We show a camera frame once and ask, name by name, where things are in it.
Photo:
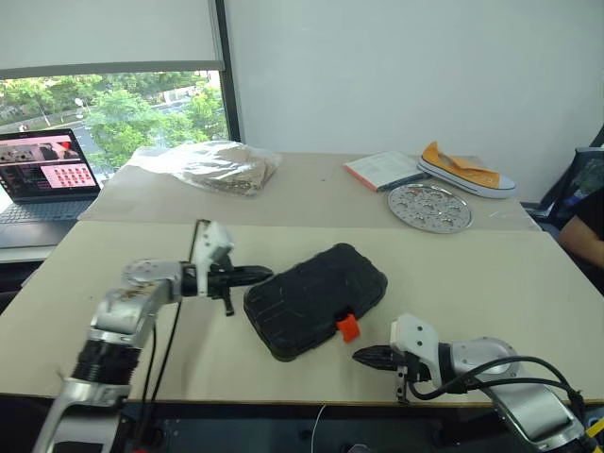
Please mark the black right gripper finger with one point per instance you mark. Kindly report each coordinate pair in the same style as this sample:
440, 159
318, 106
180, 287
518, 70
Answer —
377, 352
380, 364

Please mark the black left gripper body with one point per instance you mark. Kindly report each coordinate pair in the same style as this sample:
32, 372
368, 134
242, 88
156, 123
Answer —
221, 280

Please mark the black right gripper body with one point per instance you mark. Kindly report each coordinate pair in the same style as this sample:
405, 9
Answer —
413, 370

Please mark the black plastic tool case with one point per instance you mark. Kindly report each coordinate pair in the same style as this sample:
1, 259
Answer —
311, 297

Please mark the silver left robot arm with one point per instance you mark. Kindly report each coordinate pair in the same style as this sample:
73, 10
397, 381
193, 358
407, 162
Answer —
141, 273

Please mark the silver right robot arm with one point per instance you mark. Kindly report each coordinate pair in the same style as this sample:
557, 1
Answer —
486, 354

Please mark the seated person in black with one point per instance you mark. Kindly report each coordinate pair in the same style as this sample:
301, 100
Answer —
585, 236

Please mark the clear bag of brown material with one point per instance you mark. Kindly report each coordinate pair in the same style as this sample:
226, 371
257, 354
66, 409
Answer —
222, 167

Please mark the round perforated metal plate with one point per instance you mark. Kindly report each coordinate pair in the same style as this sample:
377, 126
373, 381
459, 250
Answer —
429, 208

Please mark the open paper book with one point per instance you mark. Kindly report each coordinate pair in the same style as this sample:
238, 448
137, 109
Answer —
384, 169

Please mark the white side desk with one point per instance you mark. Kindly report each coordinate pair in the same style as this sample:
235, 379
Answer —
23, 254

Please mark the yellow canvas sneaker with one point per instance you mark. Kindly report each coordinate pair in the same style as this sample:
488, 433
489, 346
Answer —
469, 175

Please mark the open laptop computer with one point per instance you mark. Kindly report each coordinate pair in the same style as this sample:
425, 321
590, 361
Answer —
42, 165

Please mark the black office chair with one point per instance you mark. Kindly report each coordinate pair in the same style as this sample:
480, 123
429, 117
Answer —
575, 174

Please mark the white roller blind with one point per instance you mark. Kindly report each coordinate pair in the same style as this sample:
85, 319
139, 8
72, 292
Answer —
108, 33

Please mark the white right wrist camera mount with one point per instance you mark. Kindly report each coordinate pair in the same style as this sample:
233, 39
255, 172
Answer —
415, 335

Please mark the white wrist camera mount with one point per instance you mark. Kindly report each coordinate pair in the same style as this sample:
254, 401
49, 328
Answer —
212, 245
415, 335

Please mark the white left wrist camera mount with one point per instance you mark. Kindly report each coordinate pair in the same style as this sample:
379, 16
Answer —
212, 245

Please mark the black table frame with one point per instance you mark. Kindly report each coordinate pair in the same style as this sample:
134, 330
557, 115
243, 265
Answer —
236, 415

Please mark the dark window frame post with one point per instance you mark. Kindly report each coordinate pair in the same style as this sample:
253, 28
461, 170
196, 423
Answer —
229, 71

